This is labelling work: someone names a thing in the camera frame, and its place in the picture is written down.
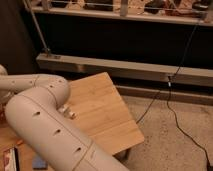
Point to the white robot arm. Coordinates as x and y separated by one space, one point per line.
34 113

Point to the wooden table leg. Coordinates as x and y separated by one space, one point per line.
126 154

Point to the metal diagonal rod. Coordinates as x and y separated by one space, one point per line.
45 47

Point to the blue sponge cloth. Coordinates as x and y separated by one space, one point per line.
39 164

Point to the red and white box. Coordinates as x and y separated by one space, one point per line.
11 160

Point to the upper cluttered shelf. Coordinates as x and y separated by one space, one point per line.
122 14

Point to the blue scoop orange handle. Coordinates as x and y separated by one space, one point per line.
19 142

